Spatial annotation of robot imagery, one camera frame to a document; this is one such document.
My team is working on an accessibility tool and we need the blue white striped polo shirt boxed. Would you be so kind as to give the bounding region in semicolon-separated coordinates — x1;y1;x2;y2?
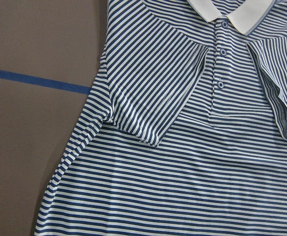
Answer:
34;0;287;236

